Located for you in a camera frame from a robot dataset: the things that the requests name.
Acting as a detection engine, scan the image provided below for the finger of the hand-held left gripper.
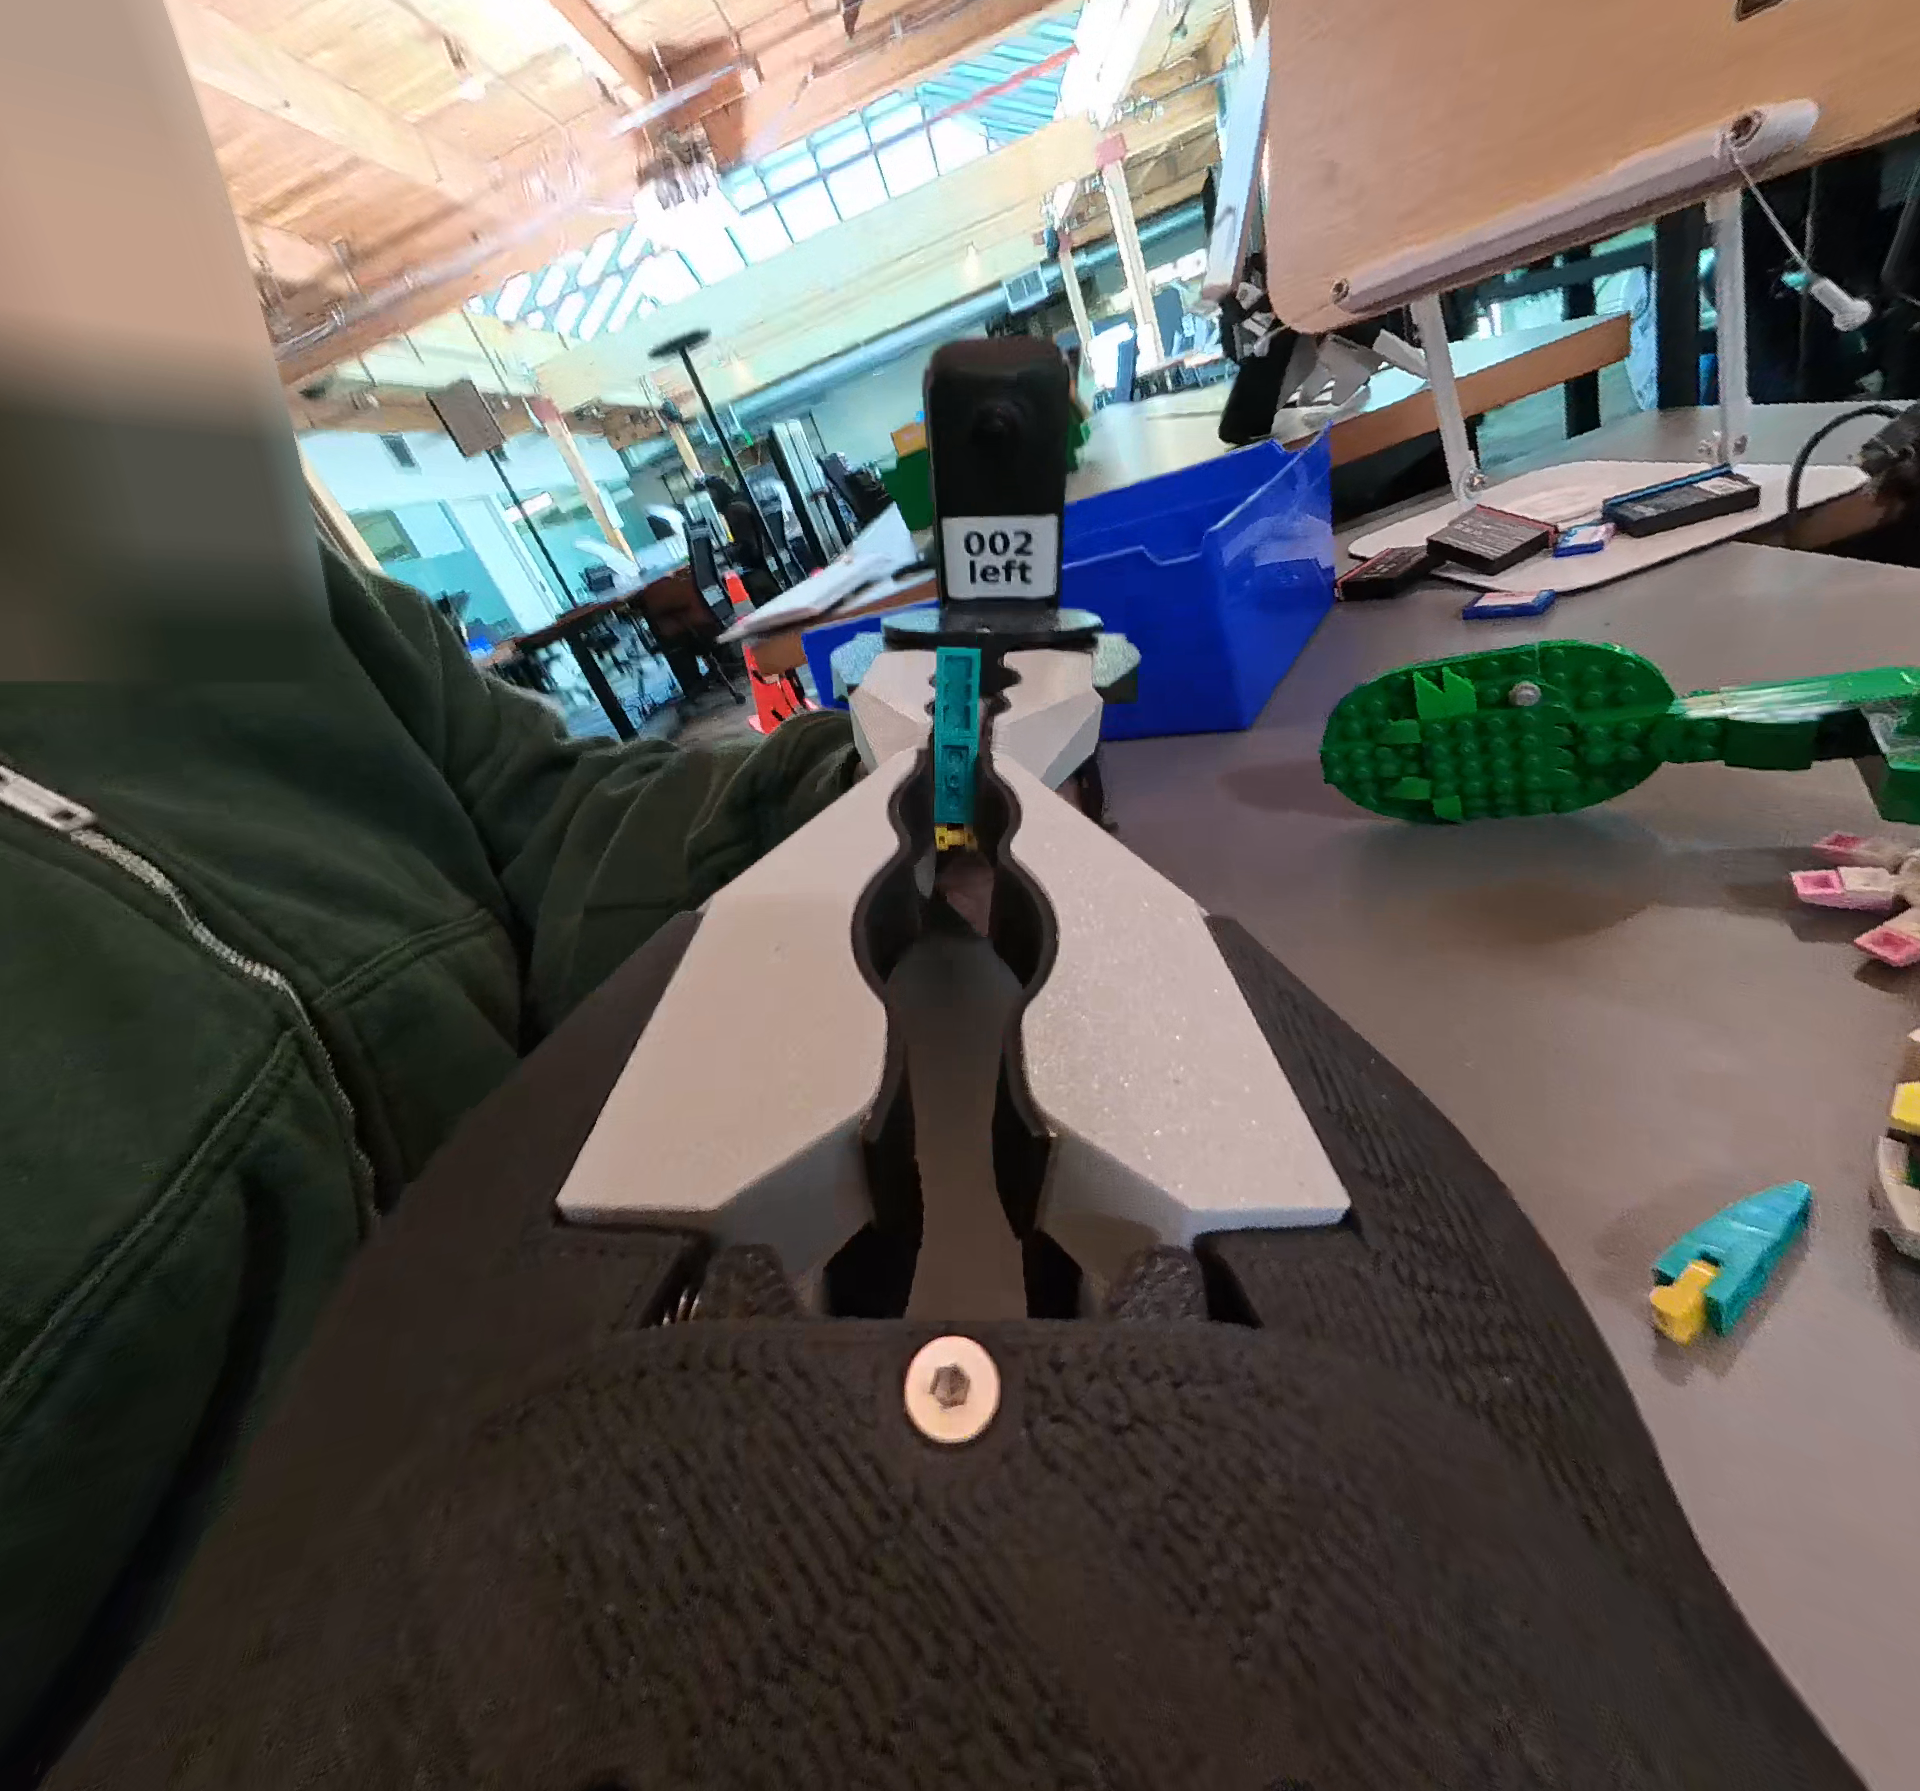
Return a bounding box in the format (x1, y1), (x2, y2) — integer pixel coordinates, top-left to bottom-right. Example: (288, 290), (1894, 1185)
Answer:
(850, 652), (939, 781)
(982, 652), (1110, 813)

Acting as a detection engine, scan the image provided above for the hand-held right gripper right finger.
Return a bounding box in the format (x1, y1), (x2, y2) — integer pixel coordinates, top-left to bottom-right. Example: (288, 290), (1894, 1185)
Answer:
(967, 750), (1353, 1321)

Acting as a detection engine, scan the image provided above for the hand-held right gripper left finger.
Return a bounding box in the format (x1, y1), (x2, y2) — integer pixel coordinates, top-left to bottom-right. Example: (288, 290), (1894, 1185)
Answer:
(559, 746), (939, 1321)

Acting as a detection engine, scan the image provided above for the person's left forearm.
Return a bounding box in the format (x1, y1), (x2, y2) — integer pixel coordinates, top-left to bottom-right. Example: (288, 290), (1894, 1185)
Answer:
(518, 708), (867, 1058)

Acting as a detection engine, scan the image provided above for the green lego plant model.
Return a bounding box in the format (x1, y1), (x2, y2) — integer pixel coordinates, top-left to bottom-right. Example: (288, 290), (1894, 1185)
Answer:
(1320, 641), (1920, 827)

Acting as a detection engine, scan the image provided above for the teal and yellow lego piece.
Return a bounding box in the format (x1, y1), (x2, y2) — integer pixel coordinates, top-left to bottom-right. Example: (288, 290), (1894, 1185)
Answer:
(1648, 1178), (1816, 1344)

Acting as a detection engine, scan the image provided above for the blue plastic bin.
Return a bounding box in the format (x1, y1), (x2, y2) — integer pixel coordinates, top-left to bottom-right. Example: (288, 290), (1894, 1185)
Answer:
(802, 426), (1336, 743)

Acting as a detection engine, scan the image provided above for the dark office table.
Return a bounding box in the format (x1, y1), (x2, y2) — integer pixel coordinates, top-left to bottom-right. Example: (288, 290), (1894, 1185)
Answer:
(516, 565), (753, 746)

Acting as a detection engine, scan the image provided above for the long wooden table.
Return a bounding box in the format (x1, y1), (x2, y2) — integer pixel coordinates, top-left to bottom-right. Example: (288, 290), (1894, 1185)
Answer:
(1078, 311), (1635, 478)

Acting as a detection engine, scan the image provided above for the black flat box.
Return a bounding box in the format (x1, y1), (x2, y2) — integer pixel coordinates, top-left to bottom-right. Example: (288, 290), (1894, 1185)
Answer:
(1424, 504), (1559, 576)

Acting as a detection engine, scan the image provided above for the black speaker on stand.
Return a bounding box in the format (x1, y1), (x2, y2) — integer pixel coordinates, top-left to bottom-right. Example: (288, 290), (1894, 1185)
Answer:
(427, 380), (589, 610)

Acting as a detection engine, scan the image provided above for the person in green jacket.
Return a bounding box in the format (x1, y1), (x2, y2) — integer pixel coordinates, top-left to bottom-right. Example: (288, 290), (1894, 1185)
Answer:
(0, 530), (603, 1771)

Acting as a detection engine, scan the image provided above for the black box with blue edge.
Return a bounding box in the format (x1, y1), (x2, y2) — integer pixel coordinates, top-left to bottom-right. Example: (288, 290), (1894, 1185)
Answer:
(1601, 462), (1763, 538)

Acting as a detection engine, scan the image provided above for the white stand frame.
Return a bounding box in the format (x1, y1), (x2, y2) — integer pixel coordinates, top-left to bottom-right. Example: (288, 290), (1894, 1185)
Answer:
(1334, 98), (1873, 565)

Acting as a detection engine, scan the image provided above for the white cord with plug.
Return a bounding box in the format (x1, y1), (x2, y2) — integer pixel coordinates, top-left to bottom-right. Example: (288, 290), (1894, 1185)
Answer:
(1729, 124), (1880, 332)

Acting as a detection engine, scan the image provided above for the black cable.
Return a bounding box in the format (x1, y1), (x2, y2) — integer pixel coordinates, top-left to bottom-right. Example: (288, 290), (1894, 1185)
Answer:
(1785, 402), (1920, 506)

